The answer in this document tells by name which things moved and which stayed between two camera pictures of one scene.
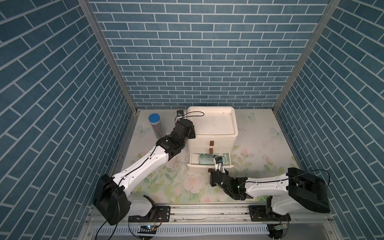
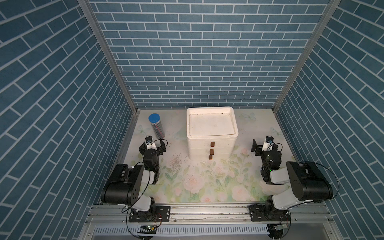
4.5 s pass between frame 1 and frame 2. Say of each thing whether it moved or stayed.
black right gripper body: moved
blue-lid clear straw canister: stayed
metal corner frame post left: stayed
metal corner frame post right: stayed
